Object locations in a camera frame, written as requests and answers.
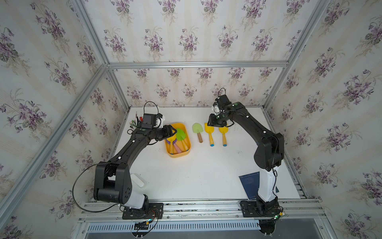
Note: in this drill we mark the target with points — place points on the pink pen holder cup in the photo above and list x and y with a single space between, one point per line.
136 122

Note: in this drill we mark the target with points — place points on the yellow plastic storage box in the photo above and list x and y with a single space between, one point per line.
180 148

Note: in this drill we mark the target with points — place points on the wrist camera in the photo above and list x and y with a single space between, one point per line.
151 121
220 104

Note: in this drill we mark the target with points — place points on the white remote control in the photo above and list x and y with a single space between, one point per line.
138 180

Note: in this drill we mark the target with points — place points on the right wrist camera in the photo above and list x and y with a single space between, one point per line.
220 104

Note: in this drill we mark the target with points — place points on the aluminium rail frame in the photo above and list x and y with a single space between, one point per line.
293 218

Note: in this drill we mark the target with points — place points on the light green shovel wooden handle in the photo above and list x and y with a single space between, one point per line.
198 129

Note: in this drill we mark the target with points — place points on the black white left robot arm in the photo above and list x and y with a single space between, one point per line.
113 183

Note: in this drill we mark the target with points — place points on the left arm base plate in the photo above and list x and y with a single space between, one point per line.
142 210

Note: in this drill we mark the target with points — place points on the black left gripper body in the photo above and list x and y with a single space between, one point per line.
163 132

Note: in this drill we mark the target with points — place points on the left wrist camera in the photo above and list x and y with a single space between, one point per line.
151 121

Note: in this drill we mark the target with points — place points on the purple shovel pink handle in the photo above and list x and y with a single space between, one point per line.
177 149

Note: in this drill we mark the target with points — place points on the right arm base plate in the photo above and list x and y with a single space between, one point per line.
259 208

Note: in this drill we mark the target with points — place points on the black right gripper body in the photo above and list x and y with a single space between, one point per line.
217 120

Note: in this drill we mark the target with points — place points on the dark green shovel yellow handle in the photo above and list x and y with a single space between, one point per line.
181 136

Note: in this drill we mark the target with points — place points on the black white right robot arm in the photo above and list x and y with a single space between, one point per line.
268 155

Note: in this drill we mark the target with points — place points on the blue booklet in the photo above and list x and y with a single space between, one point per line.
249 185

